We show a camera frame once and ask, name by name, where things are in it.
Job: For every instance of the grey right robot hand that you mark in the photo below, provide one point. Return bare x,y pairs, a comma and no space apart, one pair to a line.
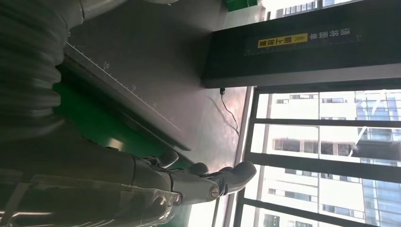
78,175

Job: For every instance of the green conveyor belt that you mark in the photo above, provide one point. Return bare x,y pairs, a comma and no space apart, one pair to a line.
94,125

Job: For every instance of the black inbound scanner machine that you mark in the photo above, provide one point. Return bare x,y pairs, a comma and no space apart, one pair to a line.
150,62

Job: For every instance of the green plastic crate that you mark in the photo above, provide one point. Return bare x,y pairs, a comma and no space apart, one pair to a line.
241,4

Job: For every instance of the dark window frame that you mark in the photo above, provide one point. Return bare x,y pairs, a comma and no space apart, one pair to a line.
313,167

